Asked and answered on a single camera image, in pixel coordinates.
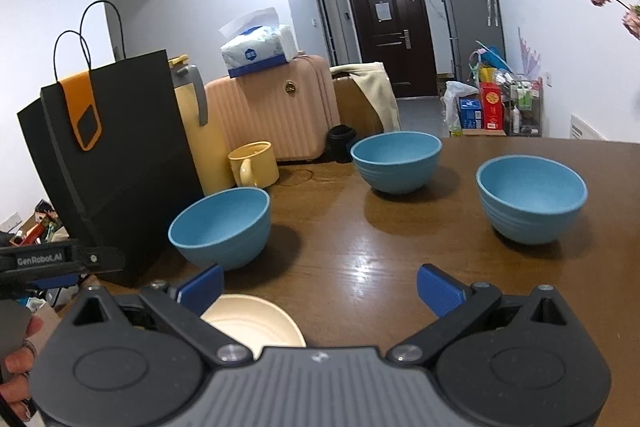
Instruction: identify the colourful bag pile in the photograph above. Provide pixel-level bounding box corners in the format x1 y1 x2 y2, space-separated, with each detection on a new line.
470 41 513 82

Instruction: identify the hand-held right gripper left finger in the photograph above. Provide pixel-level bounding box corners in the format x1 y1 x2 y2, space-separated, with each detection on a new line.
72 263 253 365

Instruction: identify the wooden chair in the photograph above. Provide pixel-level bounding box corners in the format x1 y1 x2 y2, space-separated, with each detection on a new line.
330 74 386 138

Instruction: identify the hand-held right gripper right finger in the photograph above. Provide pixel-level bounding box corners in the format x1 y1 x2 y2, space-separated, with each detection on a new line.
385 264 571 365

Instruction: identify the grey fridge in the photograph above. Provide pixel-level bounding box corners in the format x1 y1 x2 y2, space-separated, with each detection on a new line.
436 0 507 82

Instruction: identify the blue box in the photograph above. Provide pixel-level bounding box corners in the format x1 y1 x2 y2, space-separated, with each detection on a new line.
459 98 483 130

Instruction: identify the blue ribbed bowl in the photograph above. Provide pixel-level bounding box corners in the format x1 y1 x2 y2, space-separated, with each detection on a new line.
350 132 443 194
168 187 272 272
475 155 588 246

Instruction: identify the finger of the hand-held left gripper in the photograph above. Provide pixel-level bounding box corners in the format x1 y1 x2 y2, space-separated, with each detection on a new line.
27 274 83 292
70 246 126 275

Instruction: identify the dark brown door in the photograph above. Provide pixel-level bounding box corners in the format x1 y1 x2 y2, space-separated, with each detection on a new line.
345 0 438 100

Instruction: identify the white board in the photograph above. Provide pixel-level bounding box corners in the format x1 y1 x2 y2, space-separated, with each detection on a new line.
570 113 601 140

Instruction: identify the white blue tissue pack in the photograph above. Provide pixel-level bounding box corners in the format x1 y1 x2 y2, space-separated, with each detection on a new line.
219 7 297 79

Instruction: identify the cardboard box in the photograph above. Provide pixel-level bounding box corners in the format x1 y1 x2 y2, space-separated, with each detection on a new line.
450 127 508 138

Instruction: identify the floor clutter pile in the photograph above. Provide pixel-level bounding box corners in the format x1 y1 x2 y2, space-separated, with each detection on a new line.
0 199 91 308

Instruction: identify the metal storage cart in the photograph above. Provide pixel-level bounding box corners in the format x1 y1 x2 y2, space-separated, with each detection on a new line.
502 77 543 136

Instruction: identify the pink ribbed suitcase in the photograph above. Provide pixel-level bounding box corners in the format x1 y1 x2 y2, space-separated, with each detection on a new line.
204 54 337 164

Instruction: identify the white plastic bag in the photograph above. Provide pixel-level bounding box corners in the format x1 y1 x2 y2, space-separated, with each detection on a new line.
442 81 478 135

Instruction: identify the person's left hand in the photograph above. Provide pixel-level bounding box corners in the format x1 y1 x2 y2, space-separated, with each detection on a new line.
0 313 44 423

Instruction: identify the yellow mug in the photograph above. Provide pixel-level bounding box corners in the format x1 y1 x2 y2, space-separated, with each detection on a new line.
228 141 280 188

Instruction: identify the yellow jug with grey handle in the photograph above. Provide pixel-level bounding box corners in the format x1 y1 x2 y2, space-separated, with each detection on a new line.
167 54 236 198

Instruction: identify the black cup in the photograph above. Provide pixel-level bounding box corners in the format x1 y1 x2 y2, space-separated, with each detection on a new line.
327 125 362 164

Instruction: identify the red box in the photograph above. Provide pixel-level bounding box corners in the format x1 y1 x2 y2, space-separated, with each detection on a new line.
479 82 503 131

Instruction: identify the black paper bag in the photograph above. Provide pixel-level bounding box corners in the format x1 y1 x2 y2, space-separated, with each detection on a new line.
17 0 206 289

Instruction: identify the cream round plate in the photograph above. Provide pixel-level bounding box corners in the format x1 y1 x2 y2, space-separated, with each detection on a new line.
200 293 307 358

